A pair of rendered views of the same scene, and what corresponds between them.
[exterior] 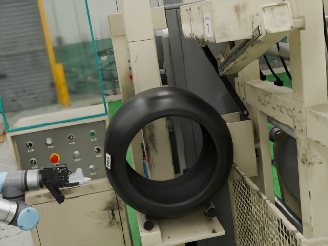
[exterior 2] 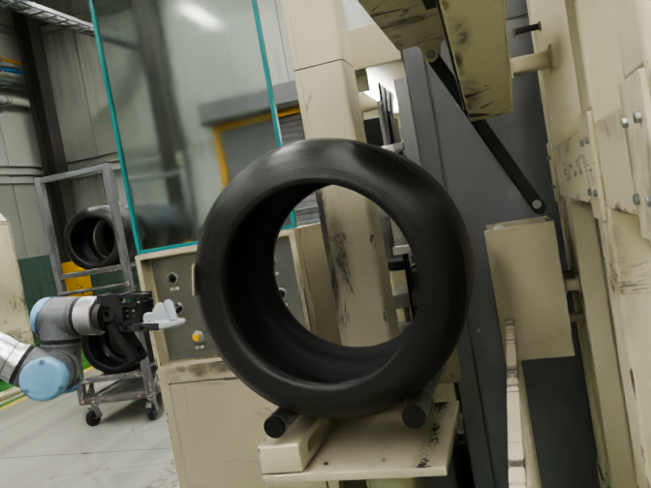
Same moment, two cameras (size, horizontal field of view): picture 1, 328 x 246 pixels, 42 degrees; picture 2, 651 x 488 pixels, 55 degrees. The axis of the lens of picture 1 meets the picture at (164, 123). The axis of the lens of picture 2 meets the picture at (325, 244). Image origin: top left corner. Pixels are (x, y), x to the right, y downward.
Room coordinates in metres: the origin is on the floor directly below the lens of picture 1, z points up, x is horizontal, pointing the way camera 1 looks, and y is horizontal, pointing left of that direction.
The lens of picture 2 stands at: (0.60, -0.48, 1.30)
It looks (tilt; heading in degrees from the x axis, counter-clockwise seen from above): 3 degrees down; 22
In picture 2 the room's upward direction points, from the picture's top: 10 degrees counter-clockwise
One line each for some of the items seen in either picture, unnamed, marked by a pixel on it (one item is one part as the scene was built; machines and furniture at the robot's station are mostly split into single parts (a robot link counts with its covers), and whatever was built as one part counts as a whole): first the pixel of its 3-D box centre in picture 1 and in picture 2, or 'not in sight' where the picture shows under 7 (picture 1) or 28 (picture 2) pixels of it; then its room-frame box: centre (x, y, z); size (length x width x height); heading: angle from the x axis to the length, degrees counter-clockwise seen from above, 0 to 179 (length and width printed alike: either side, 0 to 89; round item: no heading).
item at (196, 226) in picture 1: (177, 222); (369, 438); (1.86, 0.01, 0.80); 0.37 x 0.36 x 0.02; 96
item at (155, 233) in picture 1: (147, 220); (306, 425); (1.84, 0.15, 0.84); 0.36 x 0.09 x 0.06; 6
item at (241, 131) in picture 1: (235, 145); (527, 285); (2.11, -0.35, 1.05); 0.20 x 0.15 x 0.30; 6
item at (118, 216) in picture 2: not in sight; (139, 285); (4.81, 2.96, 0.96); 1.36 x 0.71 x 1.92; 5
